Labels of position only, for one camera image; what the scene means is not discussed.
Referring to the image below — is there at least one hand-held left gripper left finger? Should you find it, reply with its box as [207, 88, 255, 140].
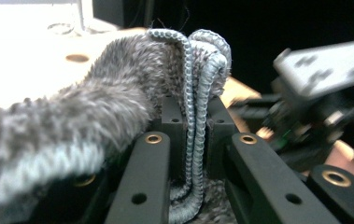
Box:
[104, 96, 188, 224]

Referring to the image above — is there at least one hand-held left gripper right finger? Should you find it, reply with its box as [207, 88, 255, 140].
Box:
[207, 97, 341, 224]

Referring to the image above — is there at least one grey knitted cloth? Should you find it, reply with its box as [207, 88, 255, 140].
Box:
[0, 28, 234, 224]

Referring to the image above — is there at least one black curtain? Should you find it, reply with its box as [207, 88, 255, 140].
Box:
[92, 0, 354, 97]

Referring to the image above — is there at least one black cable bundle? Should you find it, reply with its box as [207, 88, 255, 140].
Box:
[47, 21, 76, 35]

